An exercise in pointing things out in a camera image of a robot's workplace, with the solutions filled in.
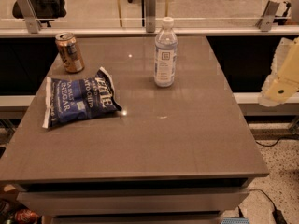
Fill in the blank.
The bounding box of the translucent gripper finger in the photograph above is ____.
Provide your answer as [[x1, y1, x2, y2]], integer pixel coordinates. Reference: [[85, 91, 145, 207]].
[[258, 38, 294, 107]]

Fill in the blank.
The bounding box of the blue kettle chip bag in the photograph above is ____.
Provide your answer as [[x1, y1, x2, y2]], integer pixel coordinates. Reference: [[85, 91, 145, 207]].
[[43, 67, 122, 129]]

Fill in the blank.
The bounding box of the black power adapter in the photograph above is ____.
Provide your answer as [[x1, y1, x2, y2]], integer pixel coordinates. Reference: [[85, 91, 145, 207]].
[[273, 210, 287, 224]]

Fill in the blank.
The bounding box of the metal glass bracket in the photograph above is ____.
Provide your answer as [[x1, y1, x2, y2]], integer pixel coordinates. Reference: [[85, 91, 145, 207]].
[[256, 1, 279, 32], [145, 0, 156, 33], [16, 0, 41, 34]]

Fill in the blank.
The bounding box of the left metal glass bracket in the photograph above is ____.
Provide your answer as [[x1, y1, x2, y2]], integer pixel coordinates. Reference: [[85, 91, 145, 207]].
[[16, 0, 41, 34]]

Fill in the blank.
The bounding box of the centre metal glass bracket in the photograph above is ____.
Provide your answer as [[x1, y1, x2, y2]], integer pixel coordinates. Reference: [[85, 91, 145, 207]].
[[145, 0, 156, 33]]

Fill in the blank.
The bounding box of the black floor cable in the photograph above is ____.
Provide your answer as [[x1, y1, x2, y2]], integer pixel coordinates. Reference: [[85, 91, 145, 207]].
[[255, 133, 299, 147]]

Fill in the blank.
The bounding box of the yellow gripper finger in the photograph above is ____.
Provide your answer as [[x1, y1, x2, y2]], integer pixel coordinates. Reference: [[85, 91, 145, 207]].
[[264, 37, 299, 103]]

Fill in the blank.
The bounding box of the clear plastic water bottle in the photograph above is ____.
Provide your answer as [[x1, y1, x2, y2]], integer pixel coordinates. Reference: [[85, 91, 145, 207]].
[[154, 17, 178, 87]]

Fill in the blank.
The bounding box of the red soda can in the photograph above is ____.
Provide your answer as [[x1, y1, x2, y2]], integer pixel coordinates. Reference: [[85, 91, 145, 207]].
[[14, 209, 39, 224]]

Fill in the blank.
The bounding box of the gold soda can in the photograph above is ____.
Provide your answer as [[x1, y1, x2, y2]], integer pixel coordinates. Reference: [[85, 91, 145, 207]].
[[55, 32, 85, 73]]

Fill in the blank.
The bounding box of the right metal glass bracket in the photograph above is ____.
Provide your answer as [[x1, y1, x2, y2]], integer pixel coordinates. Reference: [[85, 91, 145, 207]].
[[256, 1, 279, 32]]

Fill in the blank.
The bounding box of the black office chair left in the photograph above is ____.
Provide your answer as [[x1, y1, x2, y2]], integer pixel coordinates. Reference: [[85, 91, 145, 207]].
[[12, 0, 67, 28]]

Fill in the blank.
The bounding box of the grey drawer cabinet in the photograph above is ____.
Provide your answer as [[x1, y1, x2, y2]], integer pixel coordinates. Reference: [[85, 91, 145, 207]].
[[18, 188, 249, 217]]

